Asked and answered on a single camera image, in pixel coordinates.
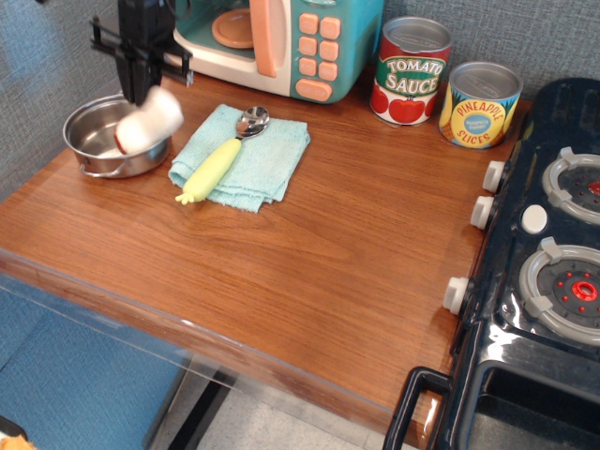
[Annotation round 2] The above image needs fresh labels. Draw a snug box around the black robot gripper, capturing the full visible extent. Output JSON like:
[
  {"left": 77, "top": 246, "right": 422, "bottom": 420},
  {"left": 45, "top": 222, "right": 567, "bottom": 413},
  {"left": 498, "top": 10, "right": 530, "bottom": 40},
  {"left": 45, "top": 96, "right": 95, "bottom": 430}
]
[{"left": 90, "top": 1, "right": 193, "bottom": 106}]

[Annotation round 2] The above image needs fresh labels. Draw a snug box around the plush white brown mushroom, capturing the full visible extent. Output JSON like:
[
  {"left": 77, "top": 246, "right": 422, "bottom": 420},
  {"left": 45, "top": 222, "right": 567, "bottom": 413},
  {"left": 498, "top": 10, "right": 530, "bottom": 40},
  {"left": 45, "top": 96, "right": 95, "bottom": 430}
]
[{"left": 114, "top": 86, "right": 184, "bottom": 155}]

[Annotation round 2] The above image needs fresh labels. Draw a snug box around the silver metal pot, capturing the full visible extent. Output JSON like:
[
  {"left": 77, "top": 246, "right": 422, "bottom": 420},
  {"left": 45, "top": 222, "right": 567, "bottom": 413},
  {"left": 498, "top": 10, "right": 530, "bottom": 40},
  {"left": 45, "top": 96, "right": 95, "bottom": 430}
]
[{"left": 63, "top": 95, "right": 169, "bottom": 179}]

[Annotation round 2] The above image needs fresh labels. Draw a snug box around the light blue folded cloth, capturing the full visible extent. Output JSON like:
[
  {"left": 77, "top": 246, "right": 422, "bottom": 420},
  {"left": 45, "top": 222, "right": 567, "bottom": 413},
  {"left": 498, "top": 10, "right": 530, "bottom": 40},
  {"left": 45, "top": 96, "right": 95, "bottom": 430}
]
[{"left": 169, "top": 104, "right": 310, "bottom": 213}]

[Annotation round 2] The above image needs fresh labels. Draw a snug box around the teal toy microwave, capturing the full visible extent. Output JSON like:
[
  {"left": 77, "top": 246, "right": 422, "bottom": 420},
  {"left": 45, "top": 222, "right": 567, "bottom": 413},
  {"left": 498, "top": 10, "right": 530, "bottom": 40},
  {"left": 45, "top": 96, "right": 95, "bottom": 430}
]
[{"left": 173, "top": 1, "right": 383, "bottom": 104}]

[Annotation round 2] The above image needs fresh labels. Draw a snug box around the tomato sauce can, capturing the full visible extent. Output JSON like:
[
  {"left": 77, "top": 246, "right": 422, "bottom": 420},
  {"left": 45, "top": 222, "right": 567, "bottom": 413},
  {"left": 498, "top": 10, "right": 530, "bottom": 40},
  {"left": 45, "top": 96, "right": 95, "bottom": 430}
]
[{"left": 370, "top": 16, "right": 453, "bottom": 126}]

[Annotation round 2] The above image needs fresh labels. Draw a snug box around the pineapple slices can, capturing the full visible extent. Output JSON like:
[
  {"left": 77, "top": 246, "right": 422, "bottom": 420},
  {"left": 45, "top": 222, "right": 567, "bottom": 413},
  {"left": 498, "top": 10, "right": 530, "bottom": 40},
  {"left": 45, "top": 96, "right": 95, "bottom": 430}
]
[{"left": 439, "top": 61, "right": 523, "bottom": 149}]

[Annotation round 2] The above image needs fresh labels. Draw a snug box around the black table leg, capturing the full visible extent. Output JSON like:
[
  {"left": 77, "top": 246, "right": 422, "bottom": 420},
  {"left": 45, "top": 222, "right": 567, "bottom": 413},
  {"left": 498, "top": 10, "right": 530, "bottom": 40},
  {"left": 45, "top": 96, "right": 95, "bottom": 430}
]
[{"left": 169, "top": 370, "right": 235, "bottom": 450}]

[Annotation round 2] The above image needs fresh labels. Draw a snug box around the white stove knob upper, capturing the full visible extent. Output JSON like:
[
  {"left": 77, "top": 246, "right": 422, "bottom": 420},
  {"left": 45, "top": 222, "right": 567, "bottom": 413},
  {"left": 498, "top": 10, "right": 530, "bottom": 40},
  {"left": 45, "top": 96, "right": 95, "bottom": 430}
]
[{"left": 482, "top": 160, "right": 505, "bottom": 193}]

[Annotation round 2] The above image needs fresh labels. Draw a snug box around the white stove knob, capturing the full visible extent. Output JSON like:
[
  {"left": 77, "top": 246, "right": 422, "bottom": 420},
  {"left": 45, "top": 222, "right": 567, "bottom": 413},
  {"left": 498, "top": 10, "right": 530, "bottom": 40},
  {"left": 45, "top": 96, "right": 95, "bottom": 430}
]
[
  {"left": 470, "top": 196, "right": 494, "bottom": 231},
  {"left": 482, "top": 160, "right": 505, "bottom": 193},
  {"left": 442, "top": 277, "right": 470, "bottom": 315}
]

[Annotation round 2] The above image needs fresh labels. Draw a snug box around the white stove knob middle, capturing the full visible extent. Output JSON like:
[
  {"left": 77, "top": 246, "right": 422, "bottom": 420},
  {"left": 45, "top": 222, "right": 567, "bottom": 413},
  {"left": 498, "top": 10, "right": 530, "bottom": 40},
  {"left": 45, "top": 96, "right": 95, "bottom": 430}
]
[{"left": 470, "top": 196, "right": 494, "bottom": 231}]

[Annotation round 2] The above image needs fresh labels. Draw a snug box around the white stove knob lower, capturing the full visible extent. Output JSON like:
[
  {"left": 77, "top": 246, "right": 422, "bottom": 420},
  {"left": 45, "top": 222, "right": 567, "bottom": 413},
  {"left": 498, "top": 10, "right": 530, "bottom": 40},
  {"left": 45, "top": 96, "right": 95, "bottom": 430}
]
[{"left": 442, "top": 277, "right": 470, "bottom": 315}]

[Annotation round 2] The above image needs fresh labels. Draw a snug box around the orange plush toy corner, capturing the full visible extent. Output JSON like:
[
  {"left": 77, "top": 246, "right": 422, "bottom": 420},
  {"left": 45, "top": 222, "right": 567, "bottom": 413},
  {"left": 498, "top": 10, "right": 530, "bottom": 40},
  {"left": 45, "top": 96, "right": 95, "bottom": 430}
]
[{"left": 0, "top": 435, "right": 37, "bottom": 450}]

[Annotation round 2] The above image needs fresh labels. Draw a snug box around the dark blue toy stove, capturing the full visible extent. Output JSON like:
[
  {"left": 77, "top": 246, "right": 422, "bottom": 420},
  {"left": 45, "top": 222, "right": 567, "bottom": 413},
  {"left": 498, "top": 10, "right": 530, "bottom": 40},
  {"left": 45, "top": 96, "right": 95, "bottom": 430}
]
[{"left": 384, "top": 78, "right": 599, "bottom": 449}]

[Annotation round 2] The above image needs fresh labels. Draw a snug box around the yellow handled metal spoon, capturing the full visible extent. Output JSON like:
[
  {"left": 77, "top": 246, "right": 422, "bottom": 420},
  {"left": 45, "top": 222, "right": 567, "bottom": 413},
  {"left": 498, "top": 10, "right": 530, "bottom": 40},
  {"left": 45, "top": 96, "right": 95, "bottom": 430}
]
[{"left": 175, "top": 106, "right": 270, "bottom": 205}]

